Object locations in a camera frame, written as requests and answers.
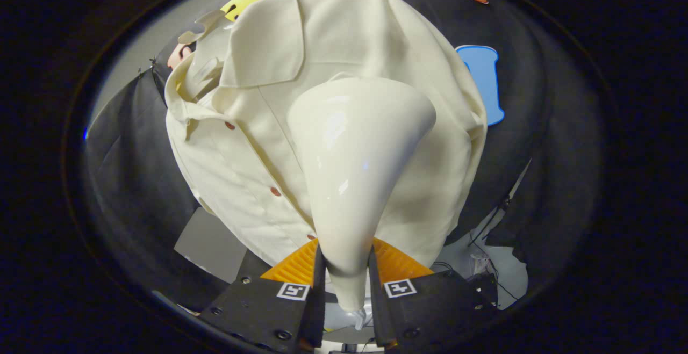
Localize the black hanging cable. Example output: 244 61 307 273
467 196 511 247

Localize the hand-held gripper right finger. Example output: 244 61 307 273
367 237 498 352

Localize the cream button shirt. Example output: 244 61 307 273
164 0 488 269

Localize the white garment steamer head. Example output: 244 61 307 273
286 77 437 313

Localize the grey drawer cabinet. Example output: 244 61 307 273
173 206 249 285

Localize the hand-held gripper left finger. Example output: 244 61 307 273
199 237 327 353

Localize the black backdrop cloth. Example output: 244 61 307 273
81 0 605 312

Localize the white clothes hanger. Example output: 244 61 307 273
177 9 237 102

